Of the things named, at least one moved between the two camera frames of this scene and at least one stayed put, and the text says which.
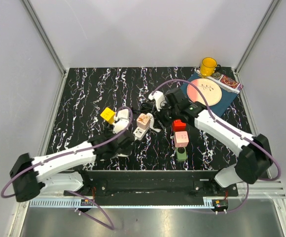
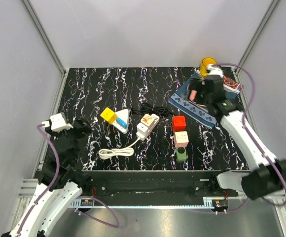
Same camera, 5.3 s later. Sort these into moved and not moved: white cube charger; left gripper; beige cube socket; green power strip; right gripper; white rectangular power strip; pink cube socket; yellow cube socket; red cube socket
Moved: white rectangular power strip; left gripper; white cube charger; beige cube socket; right gripper
Not moved: red cube socket; yellow cube socket; green power strip; pink cube socket
